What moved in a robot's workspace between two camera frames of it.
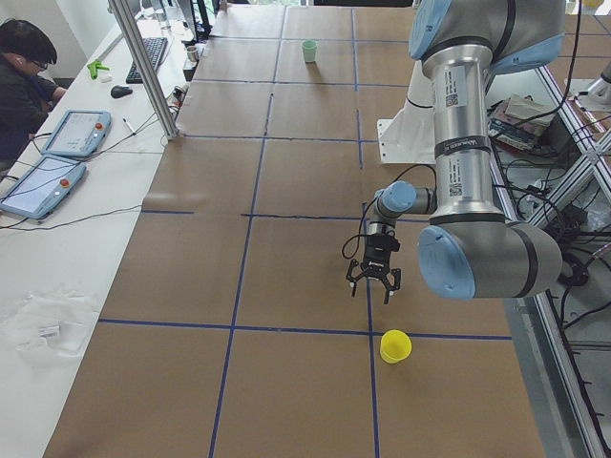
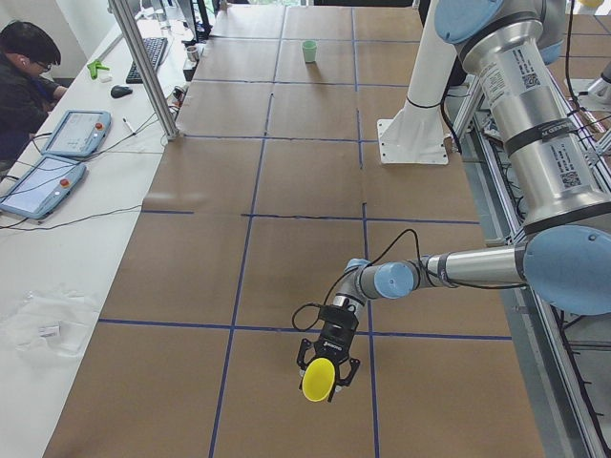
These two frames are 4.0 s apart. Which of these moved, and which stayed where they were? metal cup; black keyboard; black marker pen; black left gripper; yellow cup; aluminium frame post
Moved: black left gripper; yellow cup
Stayed: black keyboard; aluminium frame post; black marker pen; metal cup
